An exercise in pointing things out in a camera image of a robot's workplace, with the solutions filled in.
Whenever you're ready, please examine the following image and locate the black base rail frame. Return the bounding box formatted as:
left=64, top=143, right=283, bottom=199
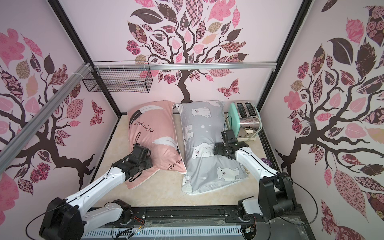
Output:
left=55, top=204, right=316, bottom=240

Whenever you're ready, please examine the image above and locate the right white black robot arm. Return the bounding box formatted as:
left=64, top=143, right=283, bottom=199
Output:
left=214, top=142, right=298, bottom=220

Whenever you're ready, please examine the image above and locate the white slotted cable duct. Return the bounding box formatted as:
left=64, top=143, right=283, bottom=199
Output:
left=82, top=226, right=243, bottom=240

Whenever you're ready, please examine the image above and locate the mint and chrome toaster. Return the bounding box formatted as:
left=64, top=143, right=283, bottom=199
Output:
left=226, top=101, right=263, bottom=142

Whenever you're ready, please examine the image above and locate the diagonal aluminium rail left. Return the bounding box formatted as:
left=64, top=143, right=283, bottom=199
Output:
left=1, top=63, right=91, bottom=173

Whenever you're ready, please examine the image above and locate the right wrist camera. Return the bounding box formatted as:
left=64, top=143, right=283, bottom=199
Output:
left=222, top=130, right=238, bottom=145

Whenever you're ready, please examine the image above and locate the grey polar bear pillow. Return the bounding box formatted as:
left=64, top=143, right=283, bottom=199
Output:
left=176, top=101, right=248, bottom=195

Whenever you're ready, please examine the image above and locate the black wire basket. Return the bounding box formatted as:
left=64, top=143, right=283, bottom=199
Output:
left=83, top=60, right=153, bottom=93

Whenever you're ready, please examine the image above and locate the purple snack packet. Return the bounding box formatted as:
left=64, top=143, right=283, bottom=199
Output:
left=261, top=158, right=273, bottom=168

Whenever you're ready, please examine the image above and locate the horizontal aluminium rail back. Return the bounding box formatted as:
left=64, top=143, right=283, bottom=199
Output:
left=94, top=62, right=277, bottom=71

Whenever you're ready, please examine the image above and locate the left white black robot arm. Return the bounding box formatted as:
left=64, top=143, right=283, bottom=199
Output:
left=39, top=144, right=153, bottom=240

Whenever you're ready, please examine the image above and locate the pink good night pillow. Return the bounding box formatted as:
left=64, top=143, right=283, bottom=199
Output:
left=126, top=101, right=187, bottom=190

